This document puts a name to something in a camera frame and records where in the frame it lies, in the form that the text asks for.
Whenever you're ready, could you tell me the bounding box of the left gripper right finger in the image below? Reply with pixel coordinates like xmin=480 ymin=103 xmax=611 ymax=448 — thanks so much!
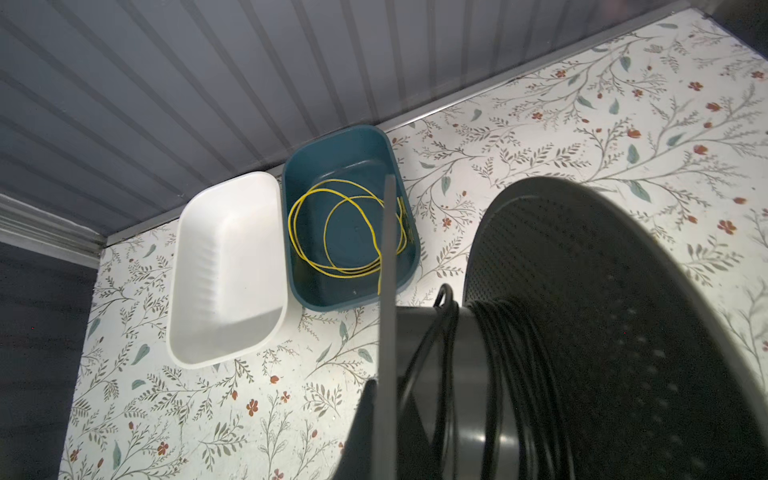
xmin=398 ymin=396 xmax=442 ymax=480

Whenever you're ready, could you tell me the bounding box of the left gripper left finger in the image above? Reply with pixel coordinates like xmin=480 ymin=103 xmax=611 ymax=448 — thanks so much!
xmin=333 ymin=380 xmax=378 ymax=480

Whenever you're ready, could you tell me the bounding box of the black cable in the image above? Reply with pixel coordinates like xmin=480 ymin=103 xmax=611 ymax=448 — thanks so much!
xmin=398 ymin=284 xmax=577 ymax=480

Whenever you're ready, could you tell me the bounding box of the dark grey cable spool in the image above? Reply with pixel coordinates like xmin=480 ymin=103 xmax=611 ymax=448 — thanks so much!
xmin=371 ymin=177 xmax=767 ymax=479

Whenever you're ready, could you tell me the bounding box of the white plastic tray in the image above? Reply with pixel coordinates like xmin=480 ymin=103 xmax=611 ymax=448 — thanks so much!
xmin=166 ymin=172 xmax=301 ymax=369

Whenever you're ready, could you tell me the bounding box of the teal plastic tray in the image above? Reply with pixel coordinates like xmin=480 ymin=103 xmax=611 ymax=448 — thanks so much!
xmin=282 ymin=125 xmax=421 ymax=312

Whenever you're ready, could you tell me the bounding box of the yellow cable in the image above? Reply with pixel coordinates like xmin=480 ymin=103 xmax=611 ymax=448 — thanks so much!
xmin=287 ymin=178 xmax=410 ymax=295

